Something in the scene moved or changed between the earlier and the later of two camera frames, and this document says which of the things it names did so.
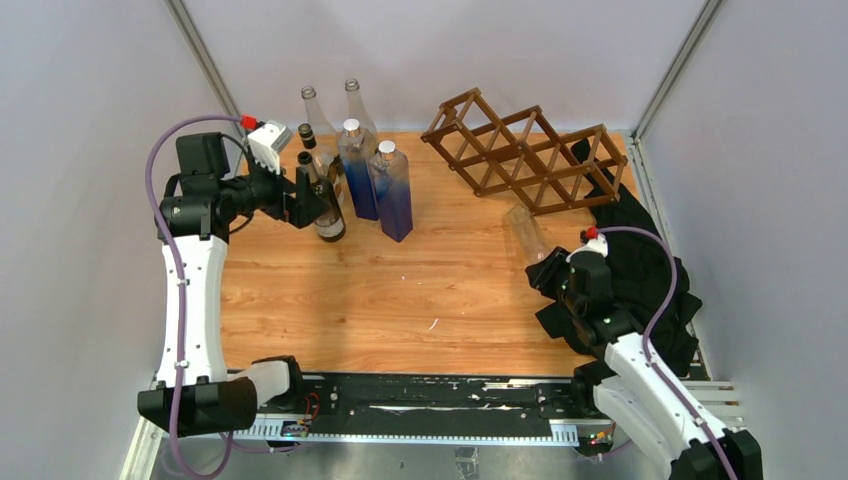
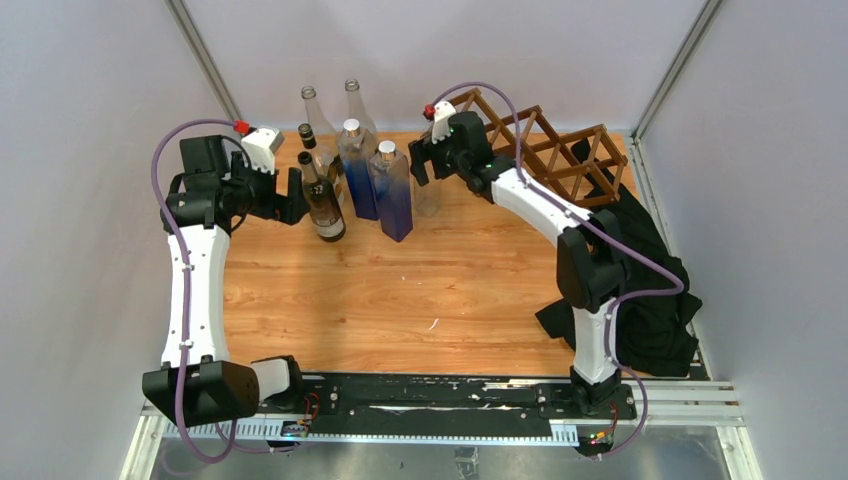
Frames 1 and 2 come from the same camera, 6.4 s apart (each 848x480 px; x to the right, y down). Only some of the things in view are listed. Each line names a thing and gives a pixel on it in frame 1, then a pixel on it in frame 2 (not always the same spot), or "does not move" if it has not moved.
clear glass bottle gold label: [357, 110] does not move
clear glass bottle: [524, 235] -> [428, 198]
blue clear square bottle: [359, 163] does not move
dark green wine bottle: [331, 226] does not move
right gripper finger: [550, 276] -> [421, 151]
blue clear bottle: [391, 175] does not move
